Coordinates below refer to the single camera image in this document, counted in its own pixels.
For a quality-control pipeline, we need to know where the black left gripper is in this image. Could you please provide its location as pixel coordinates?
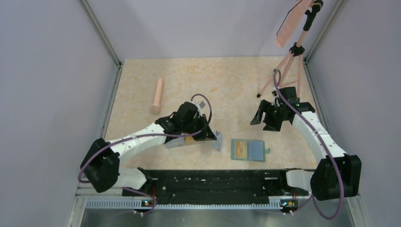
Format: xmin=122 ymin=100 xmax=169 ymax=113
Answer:
xmin=182 ymin=113 xmax=217 ymax=141

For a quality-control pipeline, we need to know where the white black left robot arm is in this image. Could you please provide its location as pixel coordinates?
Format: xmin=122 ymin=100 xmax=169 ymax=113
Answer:
xmin=79 ymin=102 xmax=217 ymax=195

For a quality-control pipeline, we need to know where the clear plastic card box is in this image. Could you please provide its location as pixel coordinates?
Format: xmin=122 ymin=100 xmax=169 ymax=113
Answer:
xmin=164 ymin=131 xmax=223 ymax=152

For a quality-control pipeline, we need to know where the pink tripod stand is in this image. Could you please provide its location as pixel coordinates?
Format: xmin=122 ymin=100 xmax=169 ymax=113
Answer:
xmin=273 ymin=0 xmax=324 ymax=95

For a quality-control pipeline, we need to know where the grey slotted cable duct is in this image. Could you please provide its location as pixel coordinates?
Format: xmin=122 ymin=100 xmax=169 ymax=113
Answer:
xmin=86 ymin=199 xmax=282 ymax=210

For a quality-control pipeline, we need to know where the gold VIP credit card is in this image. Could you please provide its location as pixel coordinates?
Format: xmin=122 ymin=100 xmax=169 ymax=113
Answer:
xmin=184 ymin=136 xmax=197 ymax=145

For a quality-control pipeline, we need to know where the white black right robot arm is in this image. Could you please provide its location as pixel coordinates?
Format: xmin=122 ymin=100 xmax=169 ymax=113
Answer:
xmin=250 ymin=87 xmax=362 ymax=201

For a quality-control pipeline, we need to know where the pink cylindrical handle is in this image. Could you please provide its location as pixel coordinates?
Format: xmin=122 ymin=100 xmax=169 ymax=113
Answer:
xmin=150 ymin=78 xmax=163 ymax=115

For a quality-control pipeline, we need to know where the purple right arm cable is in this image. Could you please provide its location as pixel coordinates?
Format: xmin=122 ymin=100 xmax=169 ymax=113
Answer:
xmin=272 ymin=69 xmax=345 ymax=220

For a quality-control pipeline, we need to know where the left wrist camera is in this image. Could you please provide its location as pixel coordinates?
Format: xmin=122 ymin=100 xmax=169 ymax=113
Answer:
xmin=193 ymin=101 xmax=206 ymax=110

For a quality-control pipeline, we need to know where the pink flat panel on tripod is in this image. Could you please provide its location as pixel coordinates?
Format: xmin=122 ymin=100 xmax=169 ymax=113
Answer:
xmin=275 ymin=0 xmax=312 ymax=48

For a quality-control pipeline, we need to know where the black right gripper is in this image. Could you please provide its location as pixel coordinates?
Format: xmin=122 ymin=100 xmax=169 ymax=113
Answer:
xmin=251 ymin=99 xmax=288 ymax=132

